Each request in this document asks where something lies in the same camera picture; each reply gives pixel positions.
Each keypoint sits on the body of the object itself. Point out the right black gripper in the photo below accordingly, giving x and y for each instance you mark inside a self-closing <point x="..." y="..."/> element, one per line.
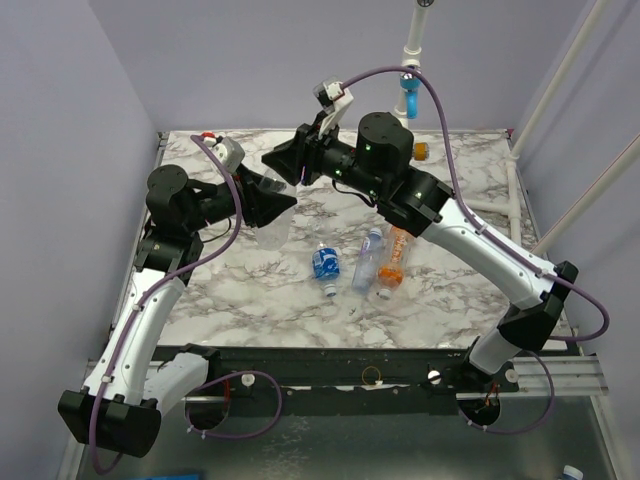
<point x="308" y="156"/>

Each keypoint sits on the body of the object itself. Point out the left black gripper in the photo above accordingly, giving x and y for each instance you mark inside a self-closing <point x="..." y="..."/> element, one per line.
<point x="257" y="207"/>

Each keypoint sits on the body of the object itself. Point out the clear unlabelled plastic bottle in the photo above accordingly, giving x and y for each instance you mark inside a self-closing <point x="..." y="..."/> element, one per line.
<point x="273" y="236"/>

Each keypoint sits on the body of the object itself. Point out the blue label Pocari bottle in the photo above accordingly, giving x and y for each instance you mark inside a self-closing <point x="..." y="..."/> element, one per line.
<point x="326" y="268"/>

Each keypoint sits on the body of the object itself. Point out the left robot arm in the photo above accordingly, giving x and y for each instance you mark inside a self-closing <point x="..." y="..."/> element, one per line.
<point x="120" y="405"/>

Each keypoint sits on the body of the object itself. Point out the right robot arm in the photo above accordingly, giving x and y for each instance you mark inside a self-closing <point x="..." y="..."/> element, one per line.
<point x="417" y="202"/>

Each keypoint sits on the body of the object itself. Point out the purple label water bottle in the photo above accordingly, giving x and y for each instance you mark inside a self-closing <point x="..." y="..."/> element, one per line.
<point x="368" y="261"/>

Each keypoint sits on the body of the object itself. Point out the orange label drink bottle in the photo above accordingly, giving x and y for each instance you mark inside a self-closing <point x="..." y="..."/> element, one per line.
<point x="392" y="269"/>

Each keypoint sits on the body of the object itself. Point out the orange tap valve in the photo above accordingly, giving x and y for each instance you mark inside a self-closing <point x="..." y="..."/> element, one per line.
<point x="421" y="151"/>

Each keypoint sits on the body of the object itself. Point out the blue tap valve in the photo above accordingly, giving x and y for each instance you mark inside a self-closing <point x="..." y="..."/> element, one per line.
<point x="409" y="85"/>

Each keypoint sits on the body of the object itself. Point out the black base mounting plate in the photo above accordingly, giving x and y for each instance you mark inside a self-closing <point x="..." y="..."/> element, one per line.
<point x="268" y="382"/>

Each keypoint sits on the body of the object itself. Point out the yellow rubber band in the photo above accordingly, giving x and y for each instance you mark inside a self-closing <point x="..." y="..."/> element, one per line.
<point x="371" y="376"/>

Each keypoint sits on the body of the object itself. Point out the blue object at bottom edge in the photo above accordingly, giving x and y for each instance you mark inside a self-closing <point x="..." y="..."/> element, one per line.
<point x="189" y="476"/>

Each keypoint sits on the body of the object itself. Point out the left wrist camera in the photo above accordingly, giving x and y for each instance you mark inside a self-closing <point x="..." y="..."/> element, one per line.
<point x="230" y="153"/>

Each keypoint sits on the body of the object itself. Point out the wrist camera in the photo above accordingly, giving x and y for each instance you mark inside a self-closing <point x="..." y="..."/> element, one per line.
<point x="335" y="100"/>
<point x="230" y="153"/>

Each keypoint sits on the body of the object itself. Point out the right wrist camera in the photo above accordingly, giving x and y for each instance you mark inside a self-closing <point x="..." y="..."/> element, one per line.
<point x="335" y="100"/>

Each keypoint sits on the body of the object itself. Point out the white PVC pipe frame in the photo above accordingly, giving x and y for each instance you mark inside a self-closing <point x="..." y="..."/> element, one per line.
<point x="491" y="61"/>

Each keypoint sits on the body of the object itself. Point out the aluminium rail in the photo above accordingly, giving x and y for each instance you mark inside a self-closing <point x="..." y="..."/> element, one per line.
<point x="550" y="375"/>

